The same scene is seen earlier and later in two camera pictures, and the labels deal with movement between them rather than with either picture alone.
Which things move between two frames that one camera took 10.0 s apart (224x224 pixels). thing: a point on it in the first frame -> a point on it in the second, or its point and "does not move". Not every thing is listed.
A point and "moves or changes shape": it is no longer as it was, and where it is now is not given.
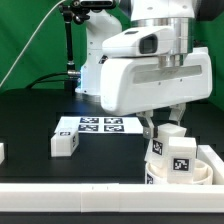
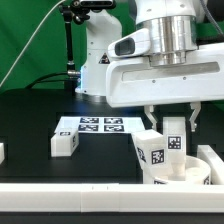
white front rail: (112, 198) does not move
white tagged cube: (158, 149) -> (152, 151)
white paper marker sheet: (100, 124) does not move
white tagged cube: (63, 143) does not move
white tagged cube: (181, 160) moves or changes shape
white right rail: (208, 155) does not move
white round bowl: (159, 175) -> (197, 172)
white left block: (2, 152) does not move
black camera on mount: (94, 5) does not move
